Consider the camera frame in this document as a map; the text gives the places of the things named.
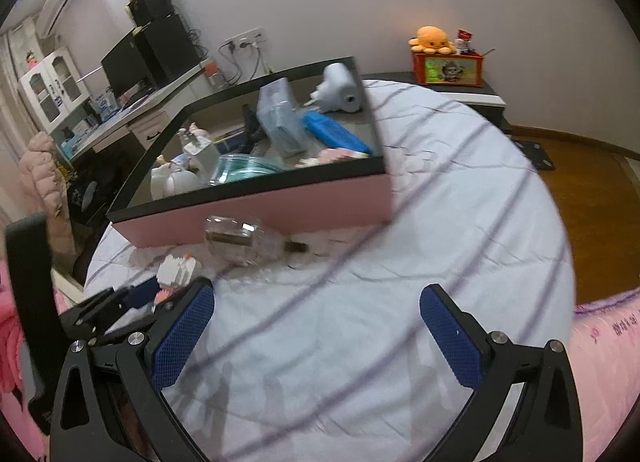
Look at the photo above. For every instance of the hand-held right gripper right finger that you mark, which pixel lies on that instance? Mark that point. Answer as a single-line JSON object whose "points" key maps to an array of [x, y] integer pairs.
{"points": [[450, 342]]}

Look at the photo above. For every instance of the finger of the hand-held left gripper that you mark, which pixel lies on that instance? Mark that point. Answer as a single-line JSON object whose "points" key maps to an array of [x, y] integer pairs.
{"points": [[130, 328], [100, 307]]}

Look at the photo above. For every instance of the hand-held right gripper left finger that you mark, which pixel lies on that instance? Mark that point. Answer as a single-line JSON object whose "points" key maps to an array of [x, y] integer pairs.
{"points": [[182, 337]]}

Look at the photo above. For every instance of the clear glass bottle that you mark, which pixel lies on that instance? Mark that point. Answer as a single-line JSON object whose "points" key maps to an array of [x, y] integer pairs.
{"points": [[240, 239]]}

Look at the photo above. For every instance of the pink storage box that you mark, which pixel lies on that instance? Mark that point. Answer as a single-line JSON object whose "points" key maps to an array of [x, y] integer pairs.
{"points": [[300, 209]]}

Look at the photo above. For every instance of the clear acrylic heart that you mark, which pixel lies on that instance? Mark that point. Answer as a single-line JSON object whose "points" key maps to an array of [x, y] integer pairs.
{"points": [[245, 167]]}

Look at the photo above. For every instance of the small white box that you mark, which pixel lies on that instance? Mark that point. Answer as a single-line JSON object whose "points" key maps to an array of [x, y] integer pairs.
{"points": [[202, 155]]}

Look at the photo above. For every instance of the blue textured case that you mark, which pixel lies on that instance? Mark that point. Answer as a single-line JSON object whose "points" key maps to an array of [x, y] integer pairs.
{"points": [[337, 133]]}

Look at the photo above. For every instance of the pink padded jacket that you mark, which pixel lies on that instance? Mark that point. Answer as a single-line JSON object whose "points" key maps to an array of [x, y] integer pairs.
{"points": [[45, 192]]}

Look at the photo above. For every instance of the pink blanket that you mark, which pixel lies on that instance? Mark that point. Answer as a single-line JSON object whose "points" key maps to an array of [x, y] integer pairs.
{"points": [[610, 367]]}

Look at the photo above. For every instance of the white desk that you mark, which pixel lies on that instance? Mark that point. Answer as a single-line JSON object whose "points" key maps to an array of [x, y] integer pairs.
{"points": [[150, 125]]}

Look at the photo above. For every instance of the small plush doll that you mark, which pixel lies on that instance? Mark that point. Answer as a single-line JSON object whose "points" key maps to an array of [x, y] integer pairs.
{"points": [[192, 135]]}

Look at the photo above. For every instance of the blue and white boxes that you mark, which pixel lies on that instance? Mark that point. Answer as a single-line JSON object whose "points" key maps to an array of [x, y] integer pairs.
{"points": [[105, 105]]}

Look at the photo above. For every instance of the black floor scale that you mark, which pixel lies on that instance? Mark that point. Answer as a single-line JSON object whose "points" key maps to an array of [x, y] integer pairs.
{"points": [[535, 155]]}

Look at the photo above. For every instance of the black computer monitor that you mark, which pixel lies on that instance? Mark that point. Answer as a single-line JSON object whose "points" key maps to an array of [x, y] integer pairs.
{"points": [[125, 70]]}

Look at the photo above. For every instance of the clear plastic box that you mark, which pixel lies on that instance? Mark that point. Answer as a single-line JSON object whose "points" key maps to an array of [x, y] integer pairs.
{"points": [[280, 117]]}

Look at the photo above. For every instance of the small pink doll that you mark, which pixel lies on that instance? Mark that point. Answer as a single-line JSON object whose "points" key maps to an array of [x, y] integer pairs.
{"points": [[32, 59]]}

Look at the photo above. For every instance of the orange capped water bottle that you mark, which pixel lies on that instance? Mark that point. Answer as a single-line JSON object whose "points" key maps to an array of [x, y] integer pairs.
{"points": [[212, 73]]}

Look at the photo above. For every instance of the black computer tower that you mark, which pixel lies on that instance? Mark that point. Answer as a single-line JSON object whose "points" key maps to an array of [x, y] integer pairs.
{"points": [[167, 50]]}

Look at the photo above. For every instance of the red picture storage box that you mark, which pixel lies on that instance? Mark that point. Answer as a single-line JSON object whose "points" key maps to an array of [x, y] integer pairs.
{"points": [[447, 68]]}

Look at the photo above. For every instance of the white air conditioner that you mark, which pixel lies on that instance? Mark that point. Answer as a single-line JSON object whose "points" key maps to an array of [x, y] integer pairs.
{"points": [[57, 5]]}

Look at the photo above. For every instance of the small red white toys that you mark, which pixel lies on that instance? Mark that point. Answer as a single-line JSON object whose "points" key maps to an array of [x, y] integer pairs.
{"points": [[464, 41]]}

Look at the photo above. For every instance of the orange octopus plush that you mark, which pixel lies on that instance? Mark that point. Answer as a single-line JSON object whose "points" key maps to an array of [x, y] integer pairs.
{"points": [[431, 39]]}

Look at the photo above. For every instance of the black box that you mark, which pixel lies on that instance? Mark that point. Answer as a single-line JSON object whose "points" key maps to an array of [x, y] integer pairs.
{"points": [[150, 5]]}

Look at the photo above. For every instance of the white wall cabinet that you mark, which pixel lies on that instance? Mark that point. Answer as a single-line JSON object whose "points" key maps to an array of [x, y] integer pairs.
{"points": [[52, 87]]}

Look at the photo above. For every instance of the white wall outlet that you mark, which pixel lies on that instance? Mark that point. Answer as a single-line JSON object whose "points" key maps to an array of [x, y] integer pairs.
{"points": [[245, 37]]}

